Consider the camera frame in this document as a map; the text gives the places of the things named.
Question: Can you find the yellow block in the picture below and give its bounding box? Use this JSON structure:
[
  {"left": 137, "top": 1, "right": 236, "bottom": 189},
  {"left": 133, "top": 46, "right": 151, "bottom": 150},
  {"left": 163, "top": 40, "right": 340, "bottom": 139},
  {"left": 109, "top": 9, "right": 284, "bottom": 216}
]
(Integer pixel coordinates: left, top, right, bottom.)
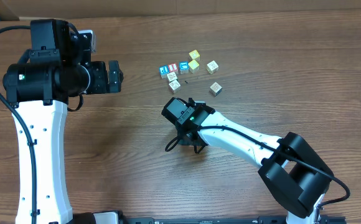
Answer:
[
  {"left": 189, "top": 50, "right": 200, "bottom": 61},
  {"left": 188, "top": 60, "right": 200, "bottom": 73}
]

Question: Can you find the yellow block lower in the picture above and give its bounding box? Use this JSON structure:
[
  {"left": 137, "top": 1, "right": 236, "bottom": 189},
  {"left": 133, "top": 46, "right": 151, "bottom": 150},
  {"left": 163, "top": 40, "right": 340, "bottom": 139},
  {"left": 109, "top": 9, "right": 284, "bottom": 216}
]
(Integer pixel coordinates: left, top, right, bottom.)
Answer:
[{"left": 188, "top": 60, "right": 200, "bottom": 73}]

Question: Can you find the yellow block upper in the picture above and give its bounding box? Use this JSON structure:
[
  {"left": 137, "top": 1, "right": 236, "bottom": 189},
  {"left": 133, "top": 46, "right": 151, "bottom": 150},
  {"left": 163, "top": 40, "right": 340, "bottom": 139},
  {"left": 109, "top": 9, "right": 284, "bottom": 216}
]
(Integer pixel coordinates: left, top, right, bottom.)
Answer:
[{"left": 189, "top": 50, "right": 200, "bottom": 61}]

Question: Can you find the natural wood picture block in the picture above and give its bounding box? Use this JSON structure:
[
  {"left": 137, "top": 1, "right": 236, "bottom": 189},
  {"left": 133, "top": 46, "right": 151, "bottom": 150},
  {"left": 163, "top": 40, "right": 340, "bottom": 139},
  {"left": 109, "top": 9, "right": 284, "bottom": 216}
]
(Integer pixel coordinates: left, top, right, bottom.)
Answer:
[{"left": 166, "top": 72, "right": 178, "bottom": 83}]

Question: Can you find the red letter I block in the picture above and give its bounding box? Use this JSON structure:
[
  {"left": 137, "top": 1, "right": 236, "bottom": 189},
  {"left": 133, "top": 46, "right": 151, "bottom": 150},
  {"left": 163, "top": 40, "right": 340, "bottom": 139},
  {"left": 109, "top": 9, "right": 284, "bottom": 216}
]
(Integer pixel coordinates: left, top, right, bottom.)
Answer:
[{"left": 168, "top": 63, "right": 179, "bottom": 73}]

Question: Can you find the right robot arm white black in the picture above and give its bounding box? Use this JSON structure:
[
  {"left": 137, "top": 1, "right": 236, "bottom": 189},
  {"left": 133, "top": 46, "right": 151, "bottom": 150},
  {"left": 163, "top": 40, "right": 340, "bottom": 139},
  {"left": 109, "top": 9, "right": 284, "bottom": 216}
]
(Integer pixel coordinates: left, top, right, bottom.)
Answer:
[{"left": 161, "top": 98, "right": 333, "bottom": 223}]

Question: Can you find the natural block letter B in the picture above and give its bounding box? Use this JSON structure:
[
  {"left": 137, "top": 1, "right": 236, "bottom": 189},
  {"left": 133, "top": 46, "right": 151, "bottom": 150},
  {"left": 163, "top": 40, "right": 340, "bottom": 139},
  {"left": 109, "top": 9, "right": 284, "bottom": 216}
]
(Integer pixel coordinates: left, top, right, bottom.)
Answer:
[{"left": 210, "top": 82, "right": 222, "bottom": 96}]

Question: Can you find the wood block red side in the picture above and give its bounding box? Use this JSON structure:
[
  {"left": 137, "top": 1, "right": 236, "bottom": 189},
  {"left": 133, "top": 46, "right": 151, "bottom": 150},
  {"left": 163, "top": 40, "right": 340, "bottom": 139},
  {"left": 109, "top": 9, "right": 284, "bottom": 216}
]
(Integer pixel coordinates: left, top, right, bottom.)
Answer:
[{"left": 169, "top": 80, "right": 181, "bottom": 94}]

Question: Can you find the blue letter P block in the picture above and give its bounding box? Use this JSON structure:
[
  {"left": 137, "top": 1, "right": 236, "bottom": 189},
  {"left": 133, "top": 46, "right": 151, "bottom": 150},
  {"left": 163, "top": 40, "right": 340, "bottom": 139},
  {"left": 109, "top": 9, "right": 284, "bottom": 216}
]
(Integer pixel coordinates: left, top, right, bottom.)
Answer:
[{"left": 159, "top": 65, "right": 169, "bottom": 79}]

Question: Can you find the natural wood block right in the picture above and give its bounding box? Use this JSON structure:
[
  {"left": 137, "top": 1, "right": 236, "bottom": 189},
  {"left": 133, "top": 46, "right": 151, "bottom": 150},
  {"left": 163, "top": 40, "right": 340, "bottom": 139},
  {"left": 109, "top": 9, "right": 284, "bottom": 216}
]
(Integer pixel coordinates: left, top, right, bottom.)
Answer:
[{"left": 206, "top": 60, "right": 218, "bottom": 75}]

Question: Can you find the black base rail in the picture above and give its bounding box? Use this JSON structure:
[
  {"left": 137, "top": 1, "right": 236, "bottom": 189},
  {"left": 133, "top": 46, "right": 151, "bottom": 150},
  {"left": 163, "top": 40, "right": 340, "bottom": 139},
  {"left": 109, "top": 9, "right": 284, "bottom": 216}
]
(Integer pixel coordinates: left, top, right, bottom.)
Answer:
[{"left": 118, "top": 215, "right": 347, "bottom": 224}]

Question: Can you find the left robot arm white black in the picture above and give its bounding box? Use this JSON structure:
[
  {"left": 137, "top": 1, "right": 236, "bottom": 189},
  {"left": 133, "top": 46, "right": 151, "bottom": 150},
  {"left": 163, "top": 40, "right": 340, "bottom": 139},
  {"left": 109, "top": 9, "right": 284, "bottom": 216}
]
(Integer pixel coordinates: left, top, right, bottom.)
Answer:
[{"left": 2, "top": 19, "right": 124, "bottom": 223}]

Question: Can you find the cardboard box edge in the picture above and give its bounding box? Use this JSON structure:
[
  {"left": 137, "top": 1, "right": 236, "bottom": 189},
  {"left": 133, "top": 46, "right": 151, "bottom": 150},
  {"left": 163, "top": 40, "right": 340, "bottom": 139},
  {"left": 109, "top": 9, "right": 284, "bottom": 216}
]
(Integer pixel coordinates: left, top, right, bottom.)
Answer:
[{"left": 0, "top": 0, "right": 361, "bottom": 21}]

